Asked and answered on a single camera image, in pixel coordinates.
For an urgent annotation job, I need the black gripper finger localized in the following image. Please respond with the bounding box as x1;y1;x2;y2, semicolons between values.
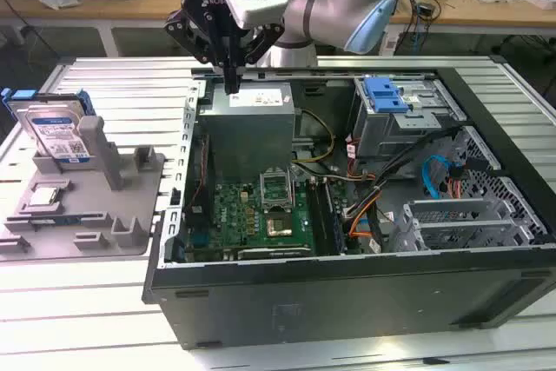
163;9;235;96
232;23;287;96

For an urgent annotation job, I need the hard disk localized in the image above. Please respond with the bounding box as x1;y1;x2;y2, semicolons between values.
0;87;92;170

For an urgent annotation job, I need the blue data wire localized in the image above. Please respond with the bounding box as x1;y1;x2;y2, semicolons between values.
420;154;453;201

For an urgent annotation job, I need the red orange power wire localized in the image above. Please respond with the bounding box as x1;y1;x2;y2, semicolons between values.
447;156;500;201

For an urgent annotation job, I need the metal disk bay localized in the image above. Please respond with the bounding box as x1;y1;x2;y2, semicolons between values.
388;199;535;255

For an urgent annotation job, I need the long wooden desk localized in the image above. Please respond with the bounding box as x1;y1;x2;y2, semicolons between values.
0;0;556;59

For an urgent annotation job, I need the grey power supply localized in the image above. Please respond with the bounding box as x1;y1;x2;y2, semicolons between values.
197;82;297;183

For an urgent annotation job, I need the blue drive cage latch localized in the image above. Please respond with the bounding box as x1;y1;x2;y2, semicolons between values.
364;78;412;114

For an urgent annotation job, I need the metal socket cover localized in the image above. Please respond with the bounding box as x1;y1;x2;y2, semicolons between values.
258;165;297;212

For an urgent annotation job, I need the metal optical drive cage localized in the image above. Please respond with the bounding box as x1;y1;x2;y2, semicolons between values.
351;77;468;172

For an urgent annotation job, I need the green motherboard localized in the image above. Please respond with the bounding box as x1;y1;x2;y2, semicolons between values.
186;173;348;259

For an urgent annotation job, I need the RAM slot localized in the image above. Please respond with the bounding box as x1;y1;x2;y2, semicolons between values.
320;177;341;255
314;177;334;255
326;178;348;255
308;177;328;255

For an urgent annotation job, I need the CPU socket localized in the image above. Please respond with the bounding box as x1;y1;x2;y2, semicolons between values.
265;214;294;237

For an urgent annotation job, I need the grey parts rack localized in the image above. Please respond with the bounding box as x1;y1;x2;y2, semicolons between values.
0;116;169;262

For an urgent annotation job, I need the silver CPU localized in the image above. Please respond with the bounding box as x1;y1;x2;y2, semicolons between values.
28;186;62;207

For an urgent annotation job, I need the black PC case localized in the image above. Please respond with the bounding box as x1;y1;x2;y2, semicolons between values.
142;54;556;351

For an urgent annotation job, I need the yellow black wire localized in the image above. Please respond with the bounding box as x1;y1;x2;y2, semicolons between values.
295;108;336;164

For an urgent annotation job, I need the black wire bundle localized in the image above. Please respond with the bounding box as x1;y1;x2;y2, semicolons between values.
362;125;464;255

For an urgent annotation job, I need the orange yellow wire bundle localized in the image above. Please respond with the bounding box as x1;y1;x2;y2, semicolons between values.
345;196;383;242

